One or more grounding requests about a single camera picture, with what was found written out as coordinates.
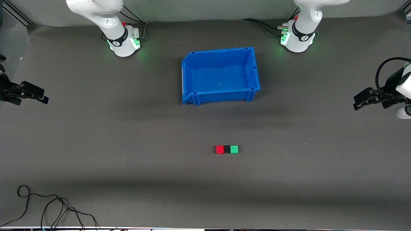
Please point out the blue plastic bin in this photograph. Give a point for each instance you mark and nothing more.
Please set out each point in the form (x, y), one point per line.
(221, 77)

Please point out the green cube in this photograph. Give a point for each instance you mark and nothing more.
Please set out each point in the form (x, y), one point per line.
(234, 149)

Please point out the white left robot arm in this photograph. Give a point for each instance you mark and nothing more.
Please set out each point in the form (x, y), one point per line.
(305, 19)

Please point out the black cube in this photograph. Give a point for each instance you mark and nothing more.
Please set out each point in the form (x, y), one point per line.
(227, 149)

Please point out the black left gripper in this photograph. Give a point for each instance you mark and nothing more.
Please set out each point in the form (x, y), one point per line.
(390, 85)

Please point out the red cube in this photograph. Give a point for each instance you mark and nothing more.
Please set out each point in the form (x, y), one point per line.
(219, 149)

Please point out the silver right base connector block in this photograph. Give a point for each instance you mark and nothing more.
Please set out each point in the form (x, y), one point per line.
(135, 33)

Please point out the black frame rail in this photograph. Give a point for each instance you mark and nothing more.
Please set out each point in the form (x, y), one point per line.
(19, 14)

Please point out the silver left base connector block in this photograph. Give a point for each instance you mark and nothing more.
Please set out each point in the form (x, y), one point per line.
(283, 29)

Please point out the silver base connector block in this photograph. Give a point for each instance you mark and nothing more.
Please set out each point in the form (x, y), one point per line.
(283, 29)
(135, 33)

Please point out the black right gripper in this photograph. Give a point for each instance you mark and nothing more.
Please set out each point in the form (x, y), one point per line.
(4, 89)

